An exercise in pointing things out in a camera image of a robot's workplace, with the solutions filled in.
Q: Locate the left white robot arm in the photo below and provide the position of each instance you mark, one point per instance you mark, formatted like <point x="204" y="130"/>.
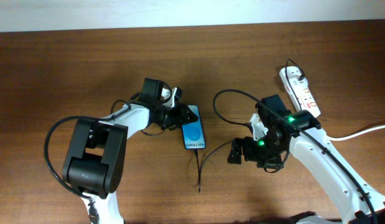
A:
<point x="95" y="159"/>

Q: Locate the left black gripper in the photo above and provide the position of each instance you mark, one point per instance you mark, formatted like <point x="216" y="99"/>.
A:
<point x="181" y="118"/>

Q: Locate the white charger plug adapter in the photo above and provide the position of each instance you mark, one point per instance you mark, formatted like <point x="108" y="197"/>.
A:
<point x="299" y="86"/>

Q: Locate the white power strip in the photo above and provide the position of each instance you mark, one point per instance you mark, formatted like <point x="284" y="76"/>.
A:
<point x="300" y="102"/>

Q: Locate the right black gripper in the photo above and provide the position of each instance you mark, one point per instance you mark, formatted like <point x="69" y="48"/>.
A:
<point x="250" y="154"/>

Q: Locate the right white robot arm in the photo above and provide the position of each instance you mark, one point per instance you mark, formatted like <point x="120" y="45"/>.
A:
<point x="276" y="131"/>

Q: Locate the blue Galaxy smartphone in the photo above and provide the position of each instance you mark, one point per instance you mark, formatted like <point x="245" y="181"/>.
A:
<point x="193" y="134"/>

